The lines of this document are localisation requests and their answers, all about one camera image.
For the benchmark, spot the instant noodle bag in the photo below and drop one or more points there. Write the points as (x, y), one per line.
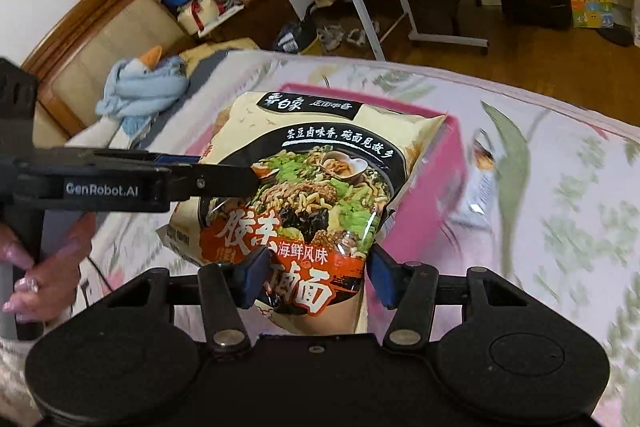
(328, 169)

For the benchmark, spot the white snack bar by box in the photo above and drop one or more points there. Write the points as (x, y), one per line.
(481, 185)

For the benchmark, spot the colourful gift box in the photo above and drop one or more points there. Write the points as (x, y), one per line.
(592, 14)

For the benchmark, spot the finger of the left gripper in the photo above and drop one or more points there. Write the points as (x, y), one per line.
(166, 159)
(205, 180)

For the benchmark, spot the wooden headboard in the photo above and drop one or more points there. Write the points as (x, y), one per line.
(74, 58)

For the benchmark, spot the blue goose plush toy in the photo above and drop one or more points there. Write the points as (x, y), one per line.
(134, 94)

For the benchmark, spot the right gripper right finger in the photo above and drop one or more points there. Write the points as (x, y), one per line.
(409, 289)

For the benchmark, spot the person's left hand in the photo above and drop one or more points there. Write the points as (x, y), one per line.
(48, 289)

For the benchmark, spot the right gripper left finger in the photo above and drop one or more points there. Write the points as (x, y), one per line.
(224, 288)

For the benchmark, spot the wooden nightstand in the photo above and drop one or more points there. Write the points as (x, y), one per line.
(259, 20)

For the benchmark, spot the pink storage box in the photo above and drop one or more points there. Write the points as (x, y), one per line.
(416, 212)

